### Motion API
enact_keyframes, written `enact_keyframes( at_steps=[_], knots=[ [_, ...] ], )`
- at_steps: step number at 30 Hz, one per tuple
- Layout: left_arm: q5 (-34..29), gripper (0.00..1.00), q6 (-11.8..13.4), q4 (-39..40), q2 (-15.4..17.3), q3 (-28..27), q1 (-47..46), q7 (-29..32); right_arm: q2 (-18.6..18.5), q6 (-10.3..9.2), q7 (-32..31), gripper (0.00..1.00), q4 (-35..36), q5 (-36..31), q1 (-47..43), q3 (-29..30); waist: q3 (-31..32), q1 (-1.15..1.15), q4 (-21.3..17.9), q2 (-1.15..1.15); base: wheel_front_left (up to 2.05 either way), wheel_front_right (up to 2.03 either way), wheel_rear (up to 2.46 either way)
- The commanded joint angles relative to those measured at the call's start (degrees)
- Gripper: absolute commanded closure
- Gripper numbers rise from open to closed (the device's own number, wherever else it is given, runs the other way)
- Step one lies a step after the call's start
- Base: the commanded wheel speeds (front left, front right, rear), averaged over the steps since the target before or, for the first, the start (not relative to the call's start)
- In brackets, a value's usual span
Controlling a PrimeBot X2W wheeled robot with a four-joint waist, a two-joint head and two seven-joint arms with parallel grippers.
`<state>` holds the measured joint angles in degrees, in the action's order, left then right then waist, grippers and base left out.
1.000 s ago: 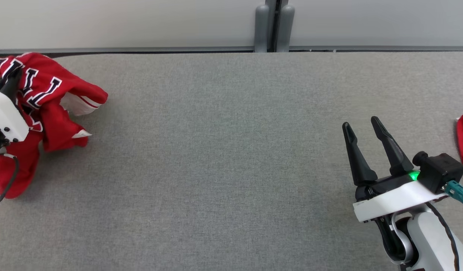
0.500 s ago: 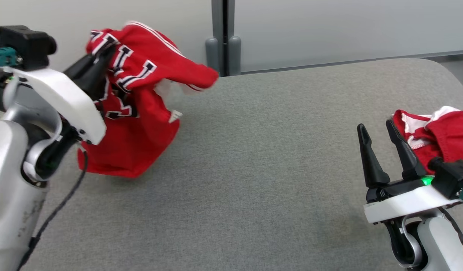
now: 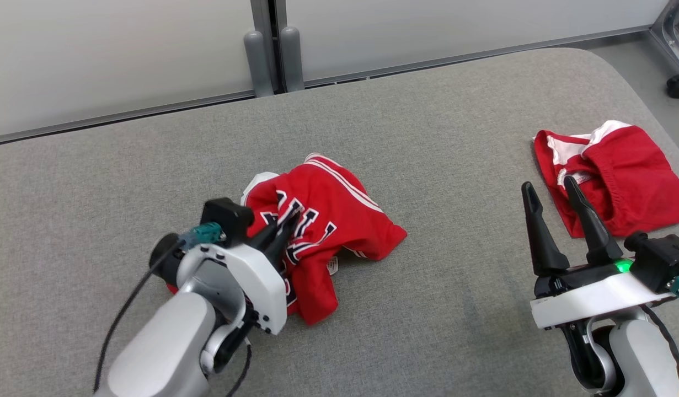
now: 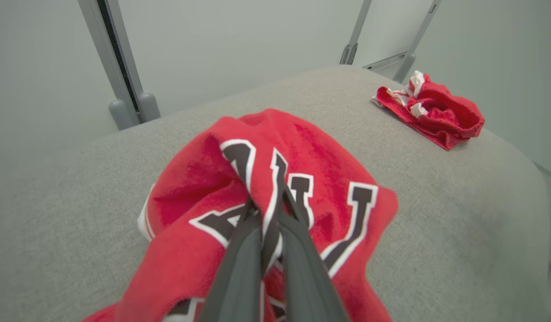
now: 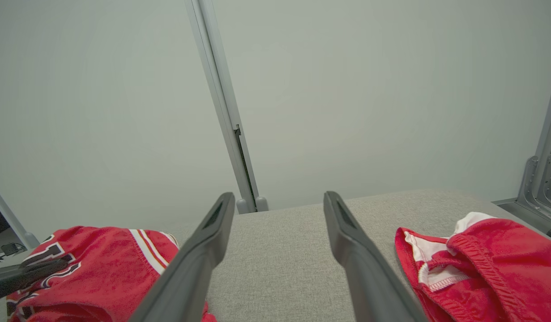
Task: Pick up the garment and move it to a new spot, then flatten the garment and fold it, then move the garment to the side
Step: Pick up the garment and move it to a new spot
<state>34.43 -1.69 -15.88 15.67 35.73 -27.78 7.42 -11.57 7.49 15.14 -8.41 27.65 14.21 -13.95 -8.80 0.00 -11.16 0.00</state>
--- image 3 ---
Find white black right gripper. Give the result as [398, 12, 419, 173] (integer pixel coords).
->
[521, 175, 676, 330]

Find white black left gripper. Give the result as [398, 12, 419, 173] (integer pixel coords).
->
[149, 210, 303, 335]

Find red white basketball jersey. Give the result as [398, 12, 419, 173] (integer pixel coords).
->
[165, 153, 408, 326]

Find red shorts with white stripe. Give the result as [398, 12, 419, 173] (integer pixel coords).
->
[533, 120, 679, 239]

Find grey fabric sofa cushion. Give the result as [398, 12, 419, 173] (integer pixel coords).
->
[0, 48, 679, 397]

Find grey vertical partition mullion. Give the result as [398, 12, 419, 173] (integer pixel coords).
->
[250, 0, 287, 93]

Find teal left cable connector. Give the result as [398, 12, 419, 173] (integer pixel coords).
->
[178, 222, 227, 249]

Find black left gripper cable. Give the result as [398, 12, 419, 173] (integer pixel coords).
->
[224, 345, 253, 397]

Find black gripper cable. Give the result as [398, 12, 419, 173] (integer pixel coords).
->
[224, 345, 253, 397]
[640, 305, 679, 397]

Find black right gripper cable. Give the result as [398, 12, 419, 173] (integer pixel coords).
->
[640, 305, 679, 397]

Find black left camera cable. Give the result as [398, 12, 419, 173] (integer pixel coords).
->
[93, 240, 185, 393]

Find grey rounded post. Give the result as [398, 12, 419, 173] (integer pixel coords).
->
[244, 30, 275, 98]
[280, 26, 306, 93]

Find grey wall base rail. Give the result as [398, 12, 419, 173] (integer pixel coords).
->
[303, 25, 651, 88]
[0, 90, 258, 147]

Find silver metal stand frame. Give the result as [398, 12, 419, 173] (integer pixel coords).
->
[650, 0, 679, 73]

